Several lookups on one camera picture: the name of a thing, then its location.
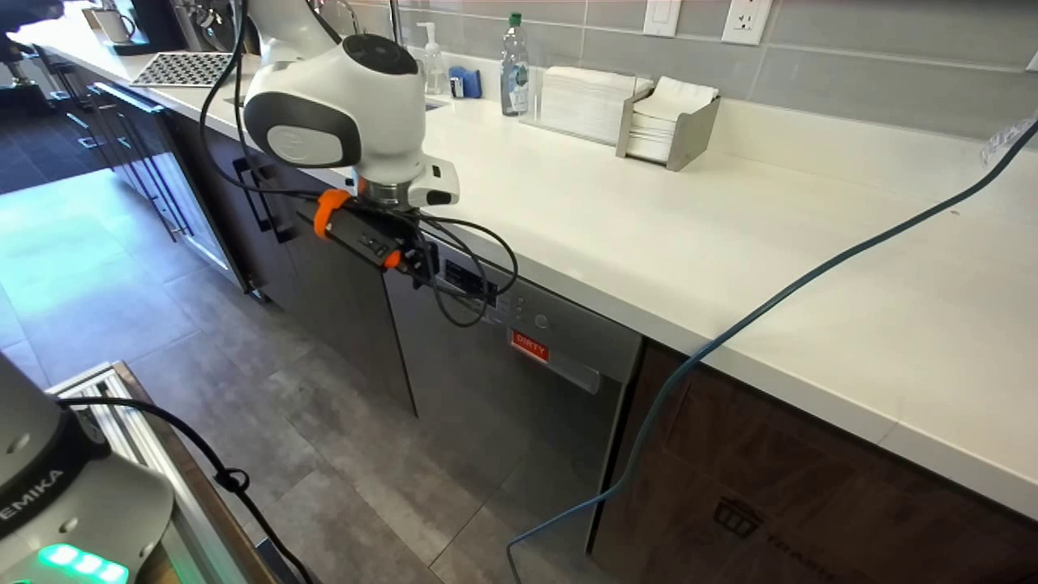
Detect clear soap pump bottle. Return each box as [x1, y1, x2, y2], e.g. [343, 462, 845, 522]
[415, 19, 446, 106]

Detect black undercounter appliance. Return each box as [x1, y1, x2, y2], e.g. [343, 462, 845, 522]
[58, 69, 238, 289]

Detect small blue container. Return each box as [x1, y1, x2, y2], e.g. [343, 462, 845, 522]
[446, 61, 488, 105]

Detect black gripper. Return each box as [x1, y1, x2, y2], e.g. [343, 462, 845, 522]
[359, 197, 502, 312]

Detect blue cable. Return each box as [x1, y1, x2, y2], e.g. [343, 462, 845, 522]
[502, 109, 1038, 584]

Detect white light switch plate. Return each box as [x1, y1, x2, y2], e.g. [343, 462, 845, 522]
[640, 0, 688, 40]

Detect thin black cable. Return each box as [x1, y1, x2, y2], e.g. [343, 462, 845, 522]
[415, 210, 523, 331]
[62, 396, 318, 584]
[193, 0, 328, 245]

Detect metal napkin holder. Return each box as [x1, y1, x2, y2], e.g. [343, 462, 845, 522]
[615, 74, 722, 174]

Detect black countertop appliance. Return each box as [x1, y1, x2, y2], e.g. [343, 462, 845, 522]
[108, 0, 254, 59]

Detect white wall outlet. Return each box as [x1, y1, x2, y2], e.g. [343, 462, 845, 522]
[719, 0, 774, 50]

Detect clear bottle with green cap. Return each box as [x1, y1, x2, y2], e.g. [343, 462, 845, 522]
[495, 11, 539, 120]

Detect red and white sticker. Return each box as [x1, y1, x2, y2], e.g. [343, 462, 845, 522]
[507, 329, 555, 368]

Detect ridged grey drying mat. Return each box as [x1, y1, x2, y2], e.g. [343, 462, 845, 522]
[129, 50, 244, 93]

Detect wood edged cart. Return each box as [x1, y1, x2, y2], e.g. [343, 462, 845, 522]
[45, 359, 289, 584]

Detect brown wood cabinet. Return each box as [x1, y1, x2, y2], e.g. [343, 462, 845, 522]
[586, 336, 1038, 584]

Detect black camera with orange mount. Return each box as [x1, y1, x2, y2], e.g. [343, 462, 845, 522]
[309, 184, 408, 273]

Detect white paper towel box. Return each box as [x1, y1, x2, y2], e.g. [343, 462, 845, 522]
[531, 61, 658, 150]

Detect stainless steel dishwasher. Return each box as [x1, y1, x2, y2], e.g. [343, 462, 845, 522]
[384, 219, 647, 556]

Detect white paper napkin stack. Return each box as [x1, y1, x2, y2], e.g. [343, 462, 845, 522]
[625, 74, 718, 166]

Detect white robot base green lights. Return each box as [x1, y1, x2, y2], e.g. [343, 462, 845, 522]
[0, 353, 175, 584]

